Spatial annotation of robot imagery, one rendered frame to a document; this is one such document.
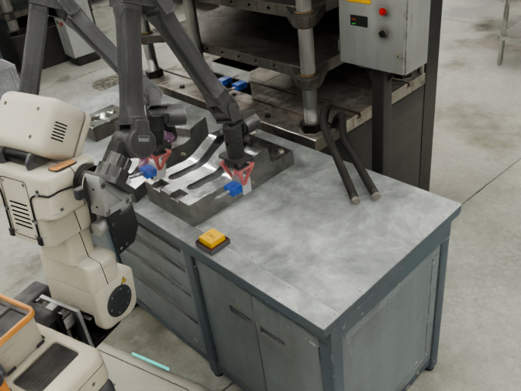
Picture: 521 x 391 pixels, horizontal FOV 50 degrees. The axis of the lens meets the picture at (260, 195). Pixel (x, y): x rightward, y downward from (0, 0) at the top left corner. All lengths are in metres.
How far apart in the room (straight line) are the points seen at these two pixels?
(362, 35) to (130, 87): 1.03
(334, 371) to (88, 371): 0.68
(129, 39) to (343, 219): 0.87
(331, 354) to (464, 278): 1.33
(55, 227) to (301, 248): 0.72
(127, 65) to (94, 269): 0.59
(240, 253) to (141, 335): 1.08
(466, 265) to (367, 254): 1.28
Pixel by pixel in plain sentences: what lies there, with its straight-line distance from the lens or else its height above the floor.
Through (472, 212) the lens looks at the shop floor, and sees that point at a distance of 3.28.
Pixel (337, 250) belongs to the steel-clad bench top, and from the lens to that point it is 1.71.
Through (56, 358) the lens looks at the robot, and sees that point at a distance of 1.59.
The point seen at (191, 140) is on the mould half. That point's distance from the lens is 2.29.
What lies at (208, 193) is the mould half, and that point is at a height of 0.89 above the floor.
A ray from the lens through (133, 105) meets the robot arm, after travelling 1.48.
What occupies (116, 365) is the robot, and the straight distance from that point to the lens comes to 2.24.
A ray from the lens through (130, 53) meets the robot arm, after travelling 1.50.
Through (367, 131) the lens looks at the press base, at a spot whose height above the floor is 0.67.
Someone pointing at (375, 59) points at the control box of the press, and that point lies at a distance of 2.20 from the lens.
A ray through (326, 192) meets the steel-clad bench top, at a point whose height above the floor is 0.80.
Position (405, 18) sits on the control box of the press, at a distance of 2.09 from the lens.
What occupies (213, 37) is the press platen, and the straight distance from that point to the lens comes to 2.89.
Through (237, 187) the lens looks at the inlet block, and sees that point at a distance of 1.77.
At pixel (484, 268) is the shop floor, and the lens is 2.92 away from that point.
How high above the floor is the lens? 1.90
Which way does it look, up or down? 34 degrees down
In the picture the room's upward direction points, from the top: 8 degrees counter-clockwise
